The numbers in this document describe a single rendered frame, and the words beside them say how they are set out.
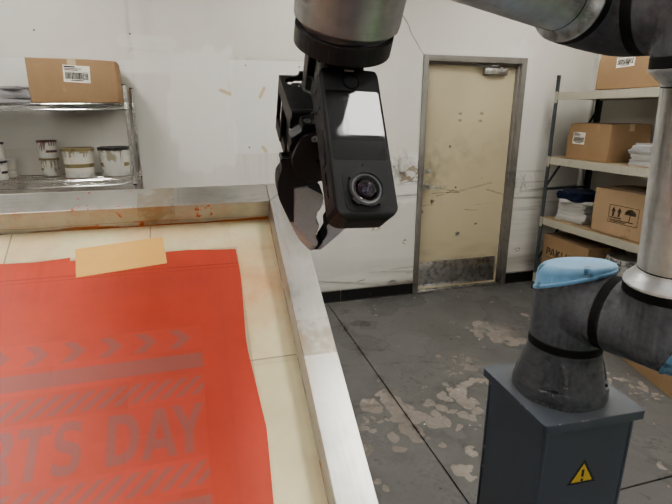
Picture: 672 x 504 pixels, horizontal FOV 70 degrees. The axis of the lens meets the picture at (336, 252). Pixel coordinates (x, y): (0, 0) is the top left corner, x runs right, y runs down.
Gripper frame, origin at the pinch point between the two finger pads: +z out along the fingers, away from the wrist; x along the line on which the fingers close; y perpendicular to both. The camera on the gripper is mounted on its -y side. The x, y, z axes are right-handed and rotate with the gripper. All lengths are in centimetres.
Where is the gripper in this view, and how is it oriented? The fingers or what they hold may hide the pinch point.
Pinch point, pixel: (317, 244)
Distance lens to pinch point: 46.7
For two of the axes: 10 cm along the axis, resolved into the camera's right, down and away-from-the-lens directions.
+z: -1.5, 6.9, 7.1
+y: -2.4, -7.2, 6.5
